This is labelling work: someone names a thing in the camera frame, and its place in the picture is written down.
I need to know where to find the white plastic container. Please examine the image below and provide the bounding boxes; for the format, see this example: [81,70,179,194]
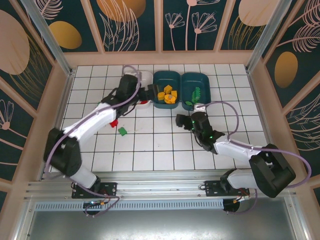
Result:
[123,70,154,110]

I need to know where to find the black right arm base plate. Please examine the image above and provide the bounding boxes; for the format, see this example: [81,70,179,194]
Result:
[204,179,251,198]

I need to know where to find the grey metal front panel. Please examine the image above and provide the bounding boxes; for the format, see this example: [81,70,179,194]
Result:
[14,197,308,240]

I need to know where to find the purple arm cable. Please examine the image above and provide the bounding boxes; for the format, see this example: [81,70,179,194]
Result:
[199,101,313,216]
[44,65,141,218]

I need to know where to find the aluminium rail beam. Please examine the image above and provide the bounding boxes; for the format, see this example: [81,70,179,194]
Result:
[23,171,301,201]

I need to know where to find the small controller board green LED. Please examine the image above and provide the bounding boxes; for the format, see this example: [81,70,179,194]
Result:
[83,199,108,208]

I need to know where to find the aluminium frame post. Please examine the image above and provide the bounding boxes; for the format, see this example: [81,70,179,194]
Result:
[245,0,300,75]
[21,0,76,76]

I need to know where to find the grey slotted cable duct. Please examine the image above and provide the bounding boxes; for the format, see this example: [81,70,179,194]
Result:
[34,199,225,211]

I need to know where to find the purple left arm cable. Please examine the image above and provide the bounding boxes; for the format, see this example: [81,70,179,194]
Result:
[44,65,141,218]

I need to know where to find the teal plastic container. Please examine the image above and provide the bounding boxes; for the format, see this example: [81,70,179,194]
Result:
[180,72,212,112]
[152,70,182,110]

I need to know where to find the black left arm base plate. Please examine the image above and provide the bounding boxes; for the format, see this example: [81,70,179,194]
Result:
[71,181,118,200]

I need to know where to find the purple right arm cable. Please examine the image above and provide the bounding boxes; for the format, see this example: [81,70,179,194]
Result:
[199,101,313,216]

